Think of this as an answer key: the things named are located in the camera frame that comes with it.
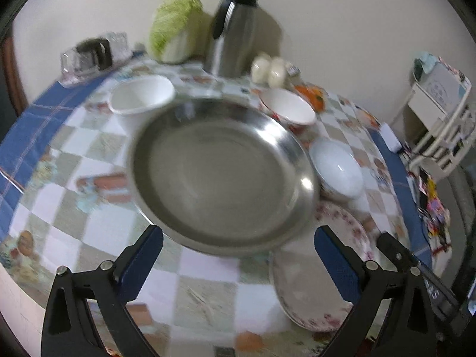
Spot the clear glass cup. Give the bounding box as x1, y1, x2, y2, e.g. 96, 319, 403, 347
108, 32, 131, 60
60, 50, 80, 79

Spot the pink floral plate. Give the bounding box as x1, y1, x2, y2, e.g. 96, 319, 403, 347
268, 201, 376, 333

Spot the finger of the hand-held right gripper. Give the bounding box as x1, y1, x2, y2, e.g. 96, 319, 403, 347
376, 231, 420, 273

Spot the white rectangular box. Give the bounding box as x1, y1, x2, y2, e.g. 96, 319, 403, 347
379, 124, 402, 153

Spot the bag of white steamed buns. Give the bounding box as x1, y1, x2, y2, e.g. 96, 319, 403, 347
251, 53, 301, 89

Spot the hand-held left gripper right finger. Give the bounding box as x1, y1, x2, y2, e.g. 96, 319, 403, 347
313, 225, 436, 357

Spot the checkered printed tablecloth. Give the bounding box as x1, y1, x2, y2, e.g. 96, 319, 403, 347
0, 57, 432, 357

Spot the napa cabbage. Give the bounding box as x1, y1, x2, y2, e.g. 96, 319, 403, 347
149, 0, 209, 64

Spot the red patterned white bowl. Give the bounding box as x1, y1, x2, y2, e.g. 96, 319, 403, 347
258, 88, 317, 131

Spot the colourful printed bag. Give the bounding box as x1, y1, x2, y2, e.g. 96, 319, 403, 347
409, 171, 452, 264

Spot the large stainless steel plate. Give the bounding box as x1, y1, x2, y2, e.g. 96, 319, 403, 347
126, 97, 321, 257

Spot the clear floral cup tray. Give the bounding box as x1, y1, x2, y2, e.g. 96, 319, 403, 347
59, 32, 132, 86

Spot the white wire rack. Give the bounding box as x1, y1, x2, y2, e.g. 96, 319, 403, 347
387, 56, 476, 173

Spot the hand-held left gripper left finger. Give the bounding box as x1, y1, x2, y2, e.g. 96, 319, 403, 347
41, 225, 165, 357

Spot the small white round bowl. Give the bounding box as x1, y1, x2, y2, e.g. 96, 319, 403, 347
309, 138, 365, 201

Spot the brown wooden frame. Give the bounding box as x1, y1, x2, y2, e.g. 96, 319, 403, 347
0, 33, 28, 118

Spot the white square bowl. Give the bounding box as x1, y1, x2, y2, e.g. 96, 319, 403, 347
108, 75, 176, 117

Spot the stainless steel thermos jug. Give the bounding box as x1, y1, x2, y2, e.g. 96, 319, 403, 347
203, 0, 261, 79

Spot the white and blue carton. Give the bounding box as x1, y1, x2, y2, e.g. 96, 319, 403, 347
413, 54, 473, 116

